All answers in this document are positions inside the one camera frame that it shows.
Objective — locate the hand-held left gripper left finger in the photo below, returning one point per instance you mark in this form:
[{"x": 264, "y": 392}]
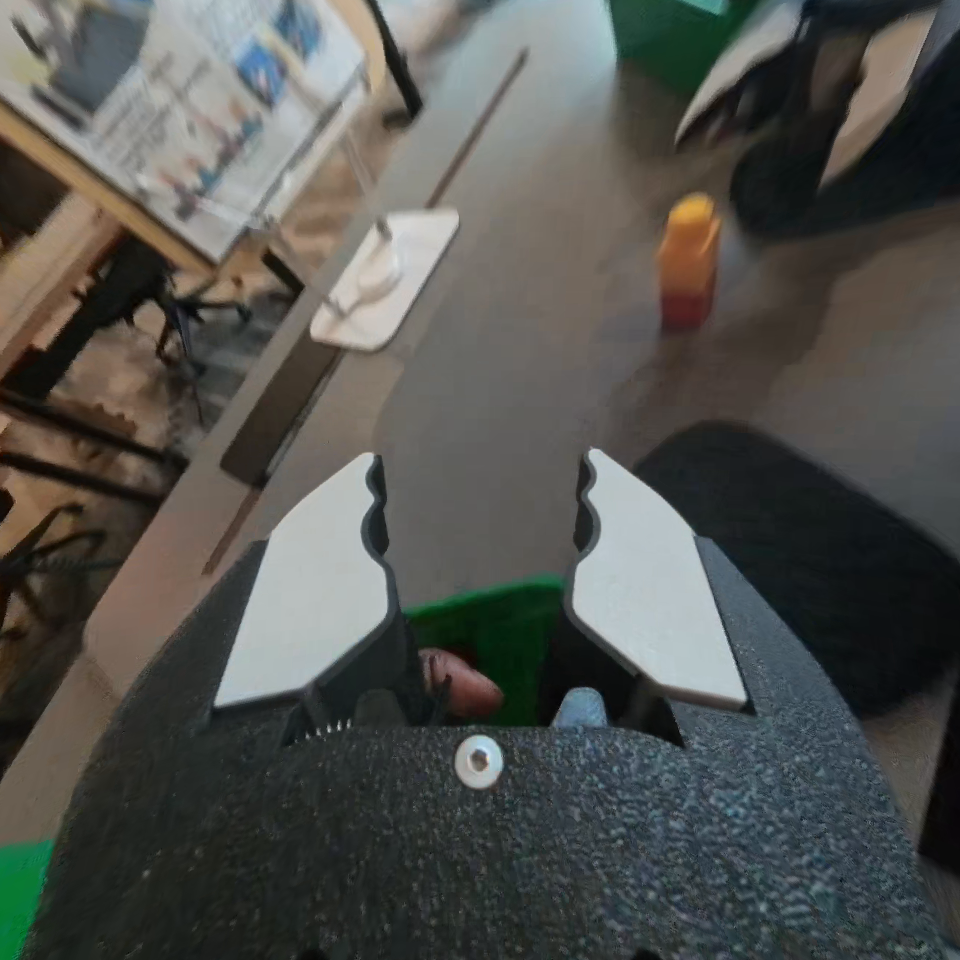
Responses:
[{"x": 307, "y": 600}]

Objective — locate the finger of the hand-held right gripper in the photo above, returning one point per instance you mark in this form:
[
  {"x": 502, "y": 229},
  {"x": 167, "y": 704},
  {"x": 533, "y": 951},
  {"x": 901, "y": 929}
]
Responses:
[
  {"x": 739, "y": 67},
  {"x": 885, "y": 97}
]

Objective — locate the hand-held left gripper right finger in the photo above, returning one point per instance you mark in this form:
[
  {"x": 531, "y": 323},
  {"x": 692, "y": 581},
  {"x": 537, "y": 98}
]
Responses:
[{"x": 652, "y": 607}]

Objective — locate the yellow mega block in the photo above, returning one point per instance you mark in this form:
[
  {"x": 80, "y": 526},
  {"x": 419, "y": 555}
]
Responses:
[{"x": 688, "y": 247}]

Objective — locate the red mega block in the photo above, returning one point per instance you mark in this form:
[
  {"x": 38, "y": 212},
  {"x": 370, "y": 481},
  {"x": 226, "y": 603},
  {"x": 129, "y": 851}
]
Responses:
[{"x": 686, "y": 311}]

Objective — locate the person's left hand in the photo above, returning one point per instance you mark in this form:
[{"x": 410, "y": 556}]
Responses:
[{"x": 469, "y": 686}]

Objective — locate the black honeycomb mat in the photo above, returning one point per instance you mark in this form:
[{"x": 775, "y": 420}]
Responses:
[{"x": 810, "y": 562}]

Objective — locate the black office chair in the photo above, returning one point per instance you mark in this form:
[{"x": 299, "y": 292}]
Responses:
[{"x": 187, "y": 311}]

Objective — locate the instruction sign board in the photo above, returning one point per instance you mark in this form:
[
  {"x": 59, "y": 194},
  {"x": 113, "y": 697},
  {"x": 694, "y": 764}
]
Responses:
[{"x": 187, "y": 112}]

